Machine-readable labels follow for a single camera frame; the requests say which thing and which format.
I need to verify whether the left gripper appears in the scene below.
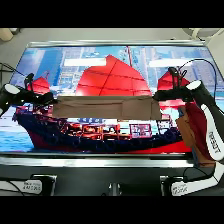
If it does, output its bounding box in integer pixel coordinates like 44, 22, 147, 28
33, 92, 57, 106

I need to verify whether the brown garment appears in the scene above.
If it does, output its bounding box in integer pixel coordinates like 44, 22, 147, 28
51, 94, 164, 121

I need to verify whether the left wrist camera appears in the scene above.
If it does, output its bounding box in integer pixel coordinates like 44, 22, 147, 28
24, 72, 36, 93

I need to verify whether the black cable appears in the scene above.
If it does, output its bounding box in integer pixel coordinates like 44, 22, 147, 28
179, 58, 218, 93
0, 62, 27, 78

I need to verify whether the red garment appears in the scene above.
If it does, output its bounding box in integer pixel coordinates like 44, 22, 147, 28
184, 100, 216, 162

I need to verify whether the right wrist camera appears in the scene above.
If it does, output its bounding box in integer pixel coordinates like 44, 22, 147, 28
167, 66, 188, 90

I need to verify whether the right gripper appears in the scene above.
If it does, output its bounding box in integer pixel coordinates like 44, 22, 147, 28
152, 89, 180, 103

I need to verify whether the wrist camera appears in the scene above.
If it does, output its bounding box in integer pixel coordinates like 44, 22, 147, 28
167, 66, 188, 90
24, 72, 36, 93

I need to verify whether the orange-brown garment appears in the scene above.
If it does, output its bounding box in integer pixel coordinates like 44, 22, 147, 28
175, 114, 214, 167

